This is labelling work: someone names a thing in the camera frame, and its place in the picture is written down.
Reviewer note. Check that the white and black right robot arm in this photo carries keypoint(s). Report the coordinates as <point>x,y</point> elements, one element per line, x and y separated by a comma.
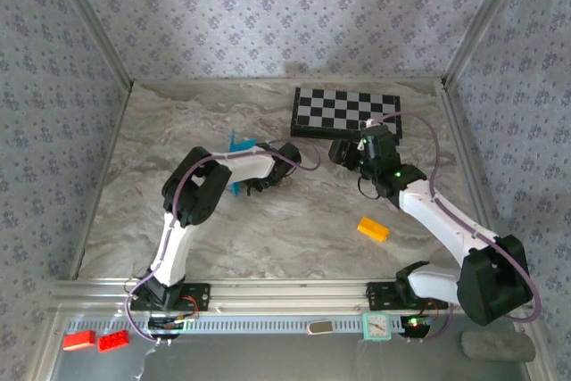
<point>446,220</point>

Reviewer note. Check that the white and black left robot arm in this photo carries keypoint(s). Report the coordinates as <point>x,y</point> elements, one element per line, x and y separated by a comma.
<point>176,247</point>

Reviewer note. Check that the black and white chessboard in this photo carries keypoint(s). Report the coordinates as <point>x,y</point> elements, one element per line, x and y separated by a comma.
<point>339,106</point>

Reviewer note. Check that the yellow rectangular block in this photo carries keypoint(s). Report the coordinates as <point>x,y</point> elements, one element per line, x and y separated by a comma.
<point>372,228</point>

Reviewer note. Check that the small oval white-rimmed object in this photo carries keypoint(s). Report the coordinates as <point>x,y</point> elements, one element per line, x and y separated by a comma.
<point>320,327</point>

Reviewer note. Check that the mint green alarm clock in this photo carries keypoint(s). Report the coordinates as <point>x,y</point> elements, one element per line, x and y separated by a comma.
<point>376,326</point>

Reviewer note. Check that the studded red toy brick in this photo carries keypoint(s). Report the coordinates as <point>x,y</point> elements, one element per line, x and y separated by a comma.
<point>113,341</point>

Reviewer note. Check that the grey stone roll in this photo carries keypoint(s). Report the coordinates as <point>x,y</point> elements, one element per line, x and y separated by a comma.
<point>497,346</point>

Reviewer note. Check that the smooth red brick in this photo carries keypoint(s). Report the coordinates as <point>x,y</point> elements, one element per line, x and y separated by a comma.
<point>79,340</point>

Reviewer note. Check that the aluminium table side rail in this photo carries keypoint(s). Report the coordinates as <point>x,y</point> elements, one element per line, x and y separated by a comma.
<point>98,184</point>
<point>474,184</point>

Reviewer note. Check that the aluminium mounting rail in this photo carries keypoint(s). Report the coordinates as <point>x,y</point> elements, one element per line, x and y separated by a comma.
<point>285,296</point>

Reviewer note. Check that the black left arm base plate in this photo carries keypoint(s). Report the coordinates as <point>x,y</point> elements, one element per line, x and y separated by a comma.
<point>198,296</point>

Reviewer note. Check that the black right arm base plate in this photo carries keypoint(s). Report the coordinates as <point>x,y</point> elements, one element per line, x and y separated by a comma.
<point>379,294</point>

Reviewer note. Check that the aluminium frame post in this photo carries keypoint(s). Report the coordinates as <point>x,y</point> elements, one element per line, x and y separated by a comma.
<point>91,24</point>
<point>482,19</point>

